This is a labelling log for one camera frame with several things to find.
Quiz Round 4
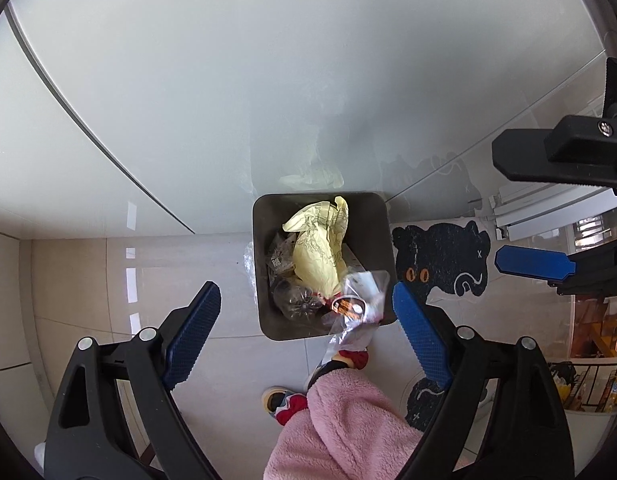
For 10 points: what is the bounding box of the white wire shelf rack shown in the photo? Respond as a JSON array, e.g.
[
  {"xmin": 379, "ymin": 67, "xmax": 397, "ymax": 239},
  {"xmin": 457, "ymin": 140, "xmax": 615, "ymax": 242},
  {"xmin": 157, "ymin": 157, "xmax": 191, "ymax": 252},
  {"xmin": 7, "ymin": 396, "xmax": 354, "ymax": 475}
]
[{"xmin": 549, "ymin": 350, "xmax": 617, "ymax": 413}]

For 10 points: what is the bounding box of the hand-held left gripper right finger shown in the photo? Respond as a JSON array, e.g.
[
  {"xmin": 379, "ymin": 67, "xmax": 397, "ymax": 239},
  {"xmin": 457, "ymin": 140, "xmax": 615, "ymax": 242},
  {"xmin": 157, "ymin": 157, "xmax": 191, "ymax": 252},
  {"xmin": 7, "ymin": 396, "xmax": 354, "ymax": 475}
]
[{"xmin": 391, "ymin": 281, "xmax": 574, "ymax": 480}]

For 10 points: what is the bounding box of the dark grey trash bin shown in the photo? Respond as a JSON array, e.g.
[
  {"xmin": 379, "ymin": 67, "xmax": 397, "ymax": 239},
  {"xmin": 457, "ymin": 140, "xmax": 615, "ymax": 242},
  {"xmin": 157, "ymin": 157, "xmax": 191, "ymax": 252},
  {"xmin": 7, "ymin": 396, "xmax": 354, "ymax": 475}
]
[{"xmin": 252, "ymin": 191, "xmax": 397, "ymax": 342}]

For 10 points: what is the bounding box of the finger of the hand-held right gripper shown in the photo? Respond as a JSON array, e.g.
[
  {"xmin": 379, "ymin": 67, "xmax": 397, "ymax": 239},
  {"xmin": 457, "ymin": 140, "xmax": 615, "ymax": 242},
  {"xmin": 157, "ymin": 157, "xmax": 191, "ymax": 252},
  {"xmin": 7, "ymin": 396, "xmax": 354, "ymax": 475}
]
[
  {"xmin": 495, "ymin": 237, "xmax": 617, "ymax": 298},
  {"xmin": 492, "ymin": 57, "xmax": 617, "ymax": 192}
]

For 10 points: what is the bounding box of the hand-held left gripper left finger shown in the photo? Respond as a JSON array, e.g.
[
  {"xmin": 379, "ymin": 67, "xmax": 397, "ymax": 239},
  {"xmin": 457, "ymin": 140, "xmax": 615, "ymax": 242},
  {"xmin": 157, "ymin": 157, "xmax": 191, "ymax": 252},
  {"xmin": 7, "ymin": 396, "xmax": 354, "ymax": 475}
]
[{"xmin": 43, "ymin": 280, "xmax": 223, "ymax": 480}]

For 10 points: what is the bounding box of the yellow paper bag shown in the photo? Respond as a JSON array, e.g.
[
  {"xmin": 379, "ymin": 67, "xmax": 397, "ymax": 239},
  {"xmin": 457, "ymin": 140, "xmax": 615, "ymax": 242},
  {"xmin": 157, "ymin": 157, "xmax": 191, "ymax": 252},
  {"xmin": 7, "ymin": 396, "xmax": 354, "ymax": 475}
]
[{"xmin": 282, "ymin": 196, "xmax": 350, "ymax": 296}]

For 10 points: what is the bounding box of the white slatted rack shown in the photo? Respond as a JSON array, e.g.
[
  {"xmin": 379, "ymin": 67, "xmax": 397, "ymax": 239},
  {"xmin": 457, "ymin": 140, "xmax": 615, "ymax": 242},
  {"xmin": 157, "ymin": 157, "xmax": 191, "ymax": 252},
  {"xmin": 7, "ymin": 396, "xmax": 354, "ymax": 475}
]
[{"xmin": 489, "ymin": 180, "xmax": 617, "ymax": 241}]

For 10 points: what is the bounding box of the clear plastic bottle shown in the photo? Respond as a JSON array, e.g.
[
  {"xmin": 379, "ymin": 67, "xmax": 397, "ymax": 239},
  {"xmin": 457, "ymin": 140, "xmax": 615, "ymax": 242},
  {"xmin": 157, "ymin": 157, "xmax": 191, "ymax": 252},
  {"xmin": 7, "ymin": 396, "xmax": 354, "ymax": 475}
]
[{"xmin": 272, "ymin": 280, "xmax": 329, "ymax": 321}]

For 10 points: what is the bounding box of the pink fuzzy pants leg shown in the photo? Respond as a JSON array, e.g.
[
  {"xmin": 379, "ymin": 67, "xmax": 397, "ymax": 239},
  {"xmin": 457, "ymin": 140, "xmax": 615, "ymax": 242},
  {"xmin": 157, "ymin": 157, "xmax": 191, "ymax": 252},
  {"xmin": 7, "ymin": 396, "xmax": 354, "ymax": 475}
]
[{"xmin": 263, "ymin": 367, "xmax": 424, "ymax": 480}]

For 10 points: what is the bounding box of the black cat floor mat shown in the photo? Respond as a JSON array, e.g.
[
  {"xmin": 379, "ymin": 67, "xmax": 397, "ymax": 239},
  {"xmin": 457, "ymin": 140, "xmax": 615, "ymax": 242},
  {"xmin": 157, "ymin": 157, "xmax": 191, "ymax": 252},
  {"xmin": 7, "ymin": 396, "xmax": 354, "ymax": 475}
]
[
  {"xmin": 391, "ymin": 220, "xmax": 492, "ymax": 306},
  {"xmin": 403, "ymin": 375, "xmax": 452, "ymax": 431}
]

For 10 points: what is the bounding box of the small clear printed wrapper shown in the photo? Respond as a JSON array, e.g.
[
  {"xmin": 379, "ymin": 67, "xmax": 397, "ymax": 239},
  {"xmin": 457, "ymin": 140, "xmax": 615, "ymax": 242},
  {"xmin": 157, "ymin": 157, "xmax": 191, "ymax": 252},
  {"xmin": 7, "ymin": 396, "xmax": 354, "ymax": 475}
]
[{"xmin": 323, "ymin": 270, "xmax": 391, "ymax": 361}]

